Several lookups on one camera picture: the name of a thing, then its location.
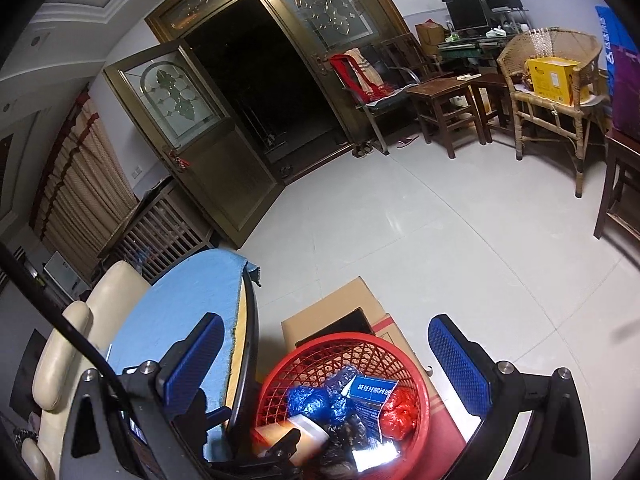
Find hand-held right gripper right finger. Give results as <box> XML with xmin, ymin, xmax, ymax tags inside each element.
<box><xmin>428</xmin><ymin>313</ymin><xmax>592</xmax><ymax>480</ymax></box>

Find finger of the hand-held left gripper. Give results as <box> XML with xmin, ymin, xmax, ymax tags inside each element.
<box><xmin>257</xmin><ymin>430</ymin><xmax>302</xmax><ymax>462</ymax></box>
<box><xmin>204</xmin><ymin>406</ymin><xmax>233</xmax><ymax>428</ymax></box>

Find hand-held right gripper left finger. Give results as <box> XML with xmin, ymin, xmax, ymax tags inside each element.
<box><xmin>60</xmin><ymin>312</ymin><xmax>225</xmax><ymax>480</ymax></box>

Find orange white medicine box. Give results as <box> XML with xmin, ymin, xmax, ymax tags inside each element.
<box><xmin>250</xmin><ymin>414</ymin><xmax>332</xmax><ymax>468</ymax></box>

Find blue plastic bag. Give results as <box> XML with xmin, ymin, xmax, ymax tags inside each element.
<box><xmin>286</xmin><ymin>366</ymin><xmax>361</xmax><ymax>423</ymax></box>

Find black plastic bag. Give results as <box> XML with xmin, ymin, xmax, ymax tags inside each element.
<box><xmin>320</xmin><ymin>412</ymin><xmax>386</xmax><ymax>480</ymax></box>

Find red plastic bag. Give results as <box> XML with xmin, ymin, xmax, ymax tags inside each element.
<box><xmin>379</xmin><ymin>387</ymin><xmax>420</xmax><ymax>443</ymax></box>

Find red plastic basket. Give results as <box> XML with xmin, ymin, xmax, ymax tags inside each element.
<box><xmin>250</xmin><ymin>334</ymin><xmax>432</xmax><ymax>480</ymax></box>

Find small blue box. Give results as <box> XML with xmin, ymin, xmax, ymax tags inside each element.
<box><xmin>346</xmin><ymin>375</ymin><xmax>400</xmax><ymax>443</ymax></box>

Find purple white box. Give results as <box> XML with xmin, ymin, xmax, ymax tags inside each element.
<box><xmin>351</xmin><ymin>442</ymin><xmax>399</xmax><ymax>472</ymax></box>

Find round wooden table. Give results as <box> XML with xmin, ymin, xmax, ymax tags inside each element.
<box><xmin>222</xmin><ymin>265</ymin><xmax>262</xmax><ymax>441</ymax></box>

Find cream leather sofa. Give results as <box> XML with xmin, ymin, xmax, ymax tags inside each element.
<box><xmin>20</xmin><ymin>260</ymin><xmax>153</xmax><ymax>480</ymax></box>

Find flat cardboard box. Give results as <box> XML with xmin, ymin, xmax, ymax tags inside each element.
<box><xmin>280</xmin><ymin>276</ymin><xmax>451</xmax><ymax>411</ymax></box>

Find wooden crib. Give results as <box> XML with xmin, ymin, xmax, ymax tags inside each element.
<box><xmin>97</xmin><ymin>180</ymin><xmax>213</xmax><ymax>283</ymax></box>

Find white air conditioner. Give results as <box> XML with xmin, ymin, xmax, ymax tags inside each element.
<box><xmin>42</xmin><ymin>251</ymin><xmax>93</xmax><ymax>303</ymax></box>

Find wooden glass door leaf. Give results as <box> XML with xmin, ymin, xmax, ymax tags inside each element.
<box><xmin>102</xmin><ymin>42</ymin><xmax>286</xmax><ymax>248</ymax></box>
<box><xmin>272</xmin><ymin>0</ymin><xmax>401</xmax><ymax>153</ymax></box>

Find beige striped curtain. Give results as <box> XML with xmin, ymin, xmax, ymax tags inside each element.
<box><xmin>30</xmin><ymin>97</ymin><xmax>141</xmax><ymax>271</ymax></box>

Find dark wooden stool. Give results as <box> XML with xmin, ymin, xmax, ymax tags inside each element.
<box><xmin>407</xmin><ymin>77</ymin><xmax>487</xmax><ymax>160</ymax></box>

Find metal chair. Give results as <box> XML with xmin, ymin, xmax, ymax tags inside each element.
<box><xmin>327</xmin><ymin>42</ymin><xmax>441</xmax><ymax>156</ymax></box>

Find yellow box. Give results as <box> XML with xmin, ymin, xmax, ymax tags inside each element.
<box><xmin>524</xmin><ymin>56</ymin><xmax>583</xmax><ymax>107</ymax></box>

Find red scarf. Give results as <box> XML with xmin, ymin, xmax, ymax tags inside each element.
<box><xmin>327</xmin><ymin>52</ymin><xmax>396</xmax><ymax>106</ymax></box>

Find beige striped cloth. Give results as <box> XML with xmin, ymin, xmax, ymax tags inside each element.
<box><xmin>346</xmin><ymin>47</ymin><xmax>383</xmax><ymax>92</ymax></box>

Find computer desk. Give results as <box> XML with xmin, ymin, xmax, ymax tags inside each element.
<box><xmin>432</xmin><ymin>0</ymin><xmax>531</xmax><ymax>68</ymax></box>

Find wooden chair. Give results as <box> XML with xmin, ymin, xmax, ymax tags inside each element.
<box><xmin>380</xmin><ymin>32</ymin><xmax>443</xmax><ymax>81</ymax></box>

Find small cardboard box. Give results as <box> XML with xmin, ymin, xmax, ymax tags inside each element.
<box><xmin>414</xmin><ymin>21</ymin><xmax>447</xmax><ymax>51</ymax></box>

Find wicker chair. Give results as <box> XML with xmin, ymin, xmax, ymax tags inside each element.
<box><xmin>497</xmin><ymin>27</ymin><xmax>608</xmax><ymax>197</ymax></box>

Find black computer monitor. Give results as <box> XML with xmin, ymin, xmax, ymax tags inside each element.
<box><xmin>444</xmin><ymin>0</ymin><xmax>492</xmax><ymax>32</ymax></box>

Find blue banner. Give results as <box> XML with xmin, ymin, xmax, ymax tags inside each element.
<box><xmin>594</xmin><ymin>4</ymin><xmax>640</xmax><ymax>96</ymax></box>

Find black wall television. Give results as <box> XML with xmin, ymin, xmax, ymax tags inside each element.
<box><xmin>10</xmin><ymin>329</ymin><xmax>51</xmax><ymax>411</ymax></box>

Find wooden door frame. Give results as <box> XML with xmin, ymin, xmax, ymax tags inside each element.
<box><xmin>144</xmin><ymin>0</ymin><xmax>418</xmax><ymax>61</ymax></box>

